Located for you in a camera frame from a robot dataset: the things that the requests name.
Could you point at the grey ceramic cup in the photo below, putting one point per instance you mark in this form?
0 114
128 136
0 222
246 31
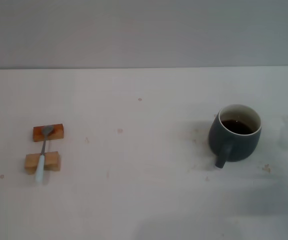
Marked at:
234 148

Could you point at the dark orange wooden block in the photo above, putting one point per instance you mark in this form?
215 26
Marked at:
59 132

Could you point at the light notched wooden block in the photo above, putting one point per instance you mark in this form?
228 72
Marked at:
52 160

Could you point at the dark coffee liquid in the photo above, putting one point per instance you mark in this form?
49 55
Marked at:
236 127

